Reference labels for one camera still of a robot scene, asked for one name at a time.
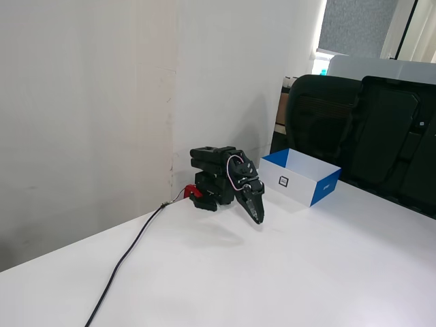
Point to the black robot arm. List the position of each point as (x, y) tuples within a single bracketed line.
[(207, 160)]

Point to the gray window blind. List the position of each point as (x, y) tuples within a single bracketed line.
[(354, 27)]

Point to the red clamp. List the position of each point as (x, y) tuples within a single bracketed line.
[(190, 190)]

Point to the blue white cardboard box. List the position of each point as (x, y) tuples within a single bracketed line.
[(296, 185)]

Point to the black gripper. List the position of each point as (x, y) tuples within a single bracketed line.
[(253, 195)]

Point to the black plastic case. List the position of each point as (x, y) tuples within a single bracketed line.
[(385, 136)]

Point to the black office chair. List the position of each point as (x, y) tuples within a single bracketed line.
[(316, 119)]

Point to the black clamp block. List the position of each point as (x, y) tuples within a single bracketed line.
[(204, 205)]

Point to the black window frame bar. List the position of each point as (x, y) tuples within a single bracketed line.
[(407, 30)]

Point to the white partition panel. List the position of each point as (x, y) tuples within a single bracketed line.
[(374, 68)]

